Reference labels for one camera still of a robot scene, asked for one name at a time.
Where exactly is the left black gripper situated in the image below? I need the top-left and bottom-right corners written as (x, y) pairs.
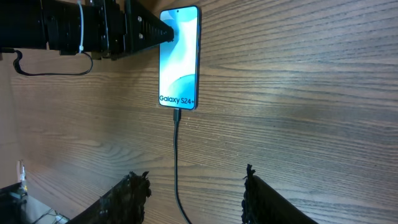
top-left (83, 0), bottom-right (174, 60)

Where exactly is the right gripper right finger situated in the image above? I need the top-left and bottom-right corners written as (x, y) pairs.
top-left (241, 164), bottom-right (317, 224)

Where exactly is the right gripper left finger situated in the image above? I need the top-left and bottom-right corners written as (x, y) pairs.
top-left (67, 171), bottom-right (152, 224)

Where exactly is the Samsung Galaxy smartphone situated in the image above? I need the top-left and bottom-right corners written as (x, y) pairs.
top-left (159, 6), bottom-right (201, 110)

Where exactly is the black USB charging cable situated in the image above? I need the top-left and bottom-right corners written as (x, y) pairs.
top-left (172, 108), bottom-right (193, 224)

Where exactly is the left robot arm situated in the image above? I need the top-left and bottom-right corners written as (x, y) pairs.
top-left (1, 0), bottom-right (174, 60)

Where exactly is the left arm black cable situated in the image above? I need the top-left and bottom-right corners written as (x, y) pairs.
top-left (0, 47), bottom-right (94, 77)

